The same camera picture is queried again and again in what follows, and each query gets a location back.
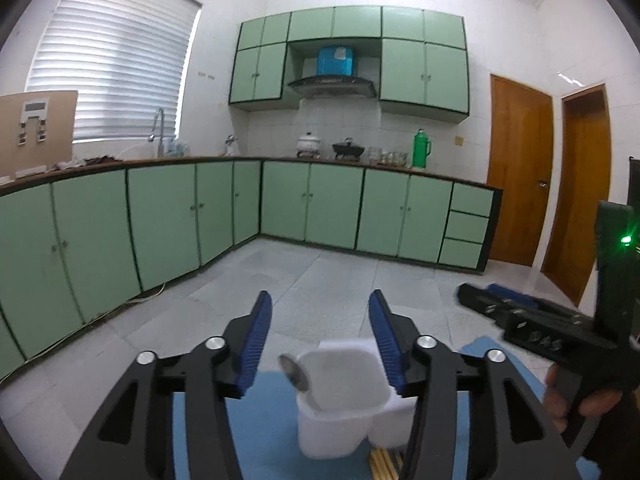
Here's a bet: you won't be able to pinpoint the blue table mat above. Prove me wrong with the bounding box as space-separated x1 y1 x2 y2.
170 342 601 480

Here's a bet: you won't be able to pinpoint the white cooking pot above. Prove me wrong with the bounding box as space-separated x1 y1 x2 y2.
296 131 322 157

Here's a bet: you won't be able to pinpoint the cardboard box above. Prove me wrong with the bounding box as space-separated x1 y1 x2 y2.
0 91 79 182

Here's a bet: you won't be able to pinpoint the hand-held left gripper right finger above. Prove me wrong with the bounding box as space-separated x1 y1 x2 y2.
368 289 583 480

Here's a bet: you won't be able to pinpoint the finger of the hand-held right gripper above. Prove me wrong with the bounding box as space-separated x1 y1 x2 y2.
501 307 619 363
456 282 596 323

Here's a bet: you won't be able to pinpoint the blue box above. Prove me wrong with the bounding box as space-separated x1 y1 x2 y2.
316 46 357 77

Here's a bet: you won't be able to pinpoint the black wok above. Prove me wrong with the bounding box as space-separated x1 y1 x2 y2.
332 137 367 160

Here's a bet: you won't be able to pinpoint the row of glass jars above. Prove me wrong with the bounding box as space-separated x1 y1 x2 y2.
367 146 408 167

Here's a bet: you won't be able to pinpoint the green base cabinets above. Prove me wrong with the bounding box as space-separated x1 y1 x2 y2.
0 156 503 386

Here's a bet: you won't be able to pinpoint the dark cloth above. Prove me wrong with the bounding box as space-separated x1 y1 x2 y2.
55 156 123 168

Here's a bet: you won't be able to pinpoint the white window blind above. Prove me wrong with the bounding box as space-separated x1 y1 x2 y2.
25 0 203 143

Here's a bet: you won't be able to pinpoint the green wall cabinets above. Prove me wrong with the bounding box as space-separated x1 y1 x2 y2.
228 6 471 125

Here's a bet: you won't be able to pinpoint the white plastic utensil cup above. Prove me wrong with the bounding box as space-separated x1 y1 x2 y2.
295 349 392 461
318 338 418 450

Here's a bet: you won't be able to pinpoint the metal spoon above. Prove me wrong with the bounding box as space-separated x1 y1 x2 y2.
278 354 326 411

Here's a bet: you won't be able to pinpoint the white floor cable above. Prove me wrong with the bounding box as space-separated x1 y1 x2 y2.
127 282 166 303

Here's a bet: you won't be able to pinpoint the black appliance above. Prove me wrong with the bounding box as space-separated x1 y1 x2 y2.
627 156 640 211

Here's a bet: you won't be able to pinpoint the person's right hand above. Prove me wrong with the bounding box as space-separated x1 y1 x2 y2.
544 365 626 433

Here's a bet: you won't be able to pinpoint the green thermos flask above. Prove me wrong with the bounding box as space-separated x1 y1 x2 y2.
411 129 432 170

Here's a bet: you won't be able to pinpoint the brown wooden door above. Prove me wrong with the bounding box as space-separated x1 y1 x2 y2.
486 74 555 268
540 84 613 308

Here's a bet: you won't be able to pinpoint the chrome kitchen faucet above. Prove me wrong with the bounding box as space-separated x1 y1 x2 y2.
148 107 167 157

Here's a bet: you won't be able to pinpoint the range hood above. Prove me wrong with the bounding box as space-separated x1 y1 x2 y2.
286 75 378 100

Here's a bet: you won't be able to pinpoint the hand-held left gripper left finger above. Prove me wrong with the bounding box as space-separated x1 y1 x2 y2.
59 290 273 480

